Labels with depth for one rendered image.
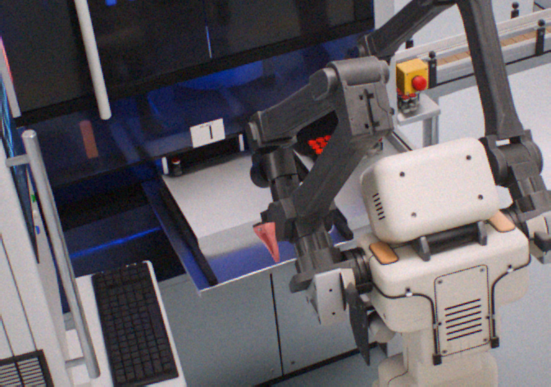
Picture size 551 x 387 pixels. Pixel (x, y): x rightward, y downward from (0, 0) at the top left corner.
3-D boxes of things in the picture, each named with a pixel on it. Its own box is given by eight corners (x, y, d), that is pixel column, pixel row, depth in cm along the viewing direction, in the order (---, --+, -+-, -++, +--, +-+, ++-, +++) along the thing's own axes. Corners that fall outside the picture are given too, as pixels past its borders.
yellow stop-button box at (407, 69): (392, 84, 282) (391, 61, 278) (416, 77, 284) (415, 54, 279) (405, 96, 276) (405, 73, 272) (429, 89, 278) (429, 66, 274)
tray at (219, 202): (157, 176, 270) (156, 166, 268) (250, 148, 276) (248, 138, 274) (199, 249, 243) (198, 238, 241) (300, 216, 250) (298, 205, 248)
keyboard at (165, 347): (91, 279, 250) (89, 270, 249) (147, 265, 252) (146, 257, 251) (115, 394, 218) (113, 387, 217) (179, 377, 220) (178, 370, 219)
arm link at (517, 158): (519, 187, 193) (543, 182, 194) (500, 138, 195) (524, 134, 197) (496, 204, 201) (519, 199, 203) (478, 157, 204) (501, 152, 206)
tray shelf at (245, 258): (141, 188, 269) (139, 182, 268) (380, 116, 288) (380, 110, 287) (199, 298, 232) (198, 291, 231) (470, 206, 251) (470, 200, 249)
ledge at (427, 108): (376, 103, 293) (376, 98, 292) (416, 92, 296) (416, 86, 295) (399, 126, 282) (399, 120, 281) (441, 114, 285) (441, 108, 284)
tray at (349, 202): (293, 160, 270) (292, 148, 268) (382, 133, 277) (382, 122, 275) (348, 231, 244) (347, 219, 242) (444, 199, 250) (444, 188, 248)
